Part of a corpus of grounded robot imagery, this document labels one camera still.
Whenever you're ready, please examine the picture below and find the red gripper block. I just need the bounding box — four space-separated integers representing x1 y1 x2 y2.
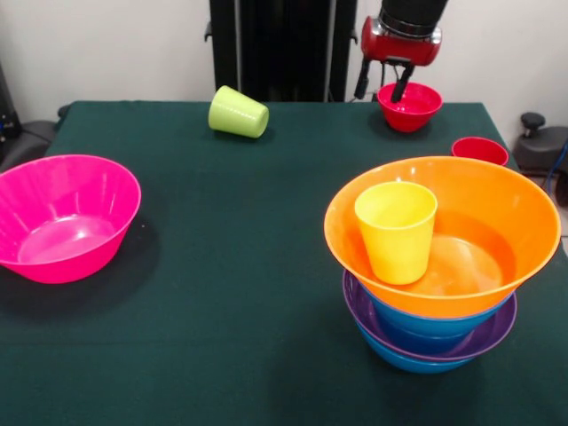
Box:
353 16 444 104

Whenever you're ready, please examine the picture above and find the green plastic cup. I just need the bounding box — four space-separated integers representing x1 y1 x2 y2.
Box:
208 84 271 139

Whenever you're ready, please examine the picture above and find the large orange plastic bowl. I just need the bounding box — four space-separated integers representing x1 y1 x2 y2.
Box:
323 155 562 319

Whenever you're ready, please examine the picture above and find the yellow plastic cup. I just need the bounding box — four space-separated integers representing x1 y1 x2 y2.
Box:
353 180 438 286

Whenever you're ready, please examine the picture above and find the small teal blue bowl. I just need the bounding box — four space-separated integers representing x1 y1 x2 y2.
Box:
376 323 472 357

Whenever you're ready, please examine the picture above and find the purple plastic bowl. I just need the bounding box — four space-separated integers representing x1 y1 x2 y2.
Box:
342 269 518 362

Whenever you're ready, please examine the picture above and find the black computer tower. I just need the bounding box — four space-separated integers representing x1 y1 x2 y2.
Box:
0 61 23 144

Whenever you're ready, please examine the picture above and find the small red plastic bowl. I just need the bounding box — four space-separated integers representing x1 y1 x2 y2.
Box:
376 81 444 133

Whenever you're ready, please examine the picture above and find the red plastic cup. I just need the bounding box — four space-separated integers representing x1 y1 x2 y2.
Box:
451 136 509 168

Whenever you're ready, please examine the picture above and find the dark green tablecloth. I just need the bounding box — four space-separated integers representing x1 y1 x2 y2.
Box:
0 99 568 426

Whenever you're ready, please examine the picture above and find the large pink plastic bowl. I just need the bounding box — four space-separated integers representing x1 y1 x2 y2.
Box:
0 154 143 285

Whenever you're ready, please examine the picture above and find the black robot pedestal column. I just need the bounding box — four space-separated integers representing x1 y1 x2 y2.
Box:
203 0 359 104

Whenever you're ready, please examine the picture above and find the blue cable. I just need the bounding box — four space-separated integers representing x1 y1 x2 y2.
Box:
535 137 568 212

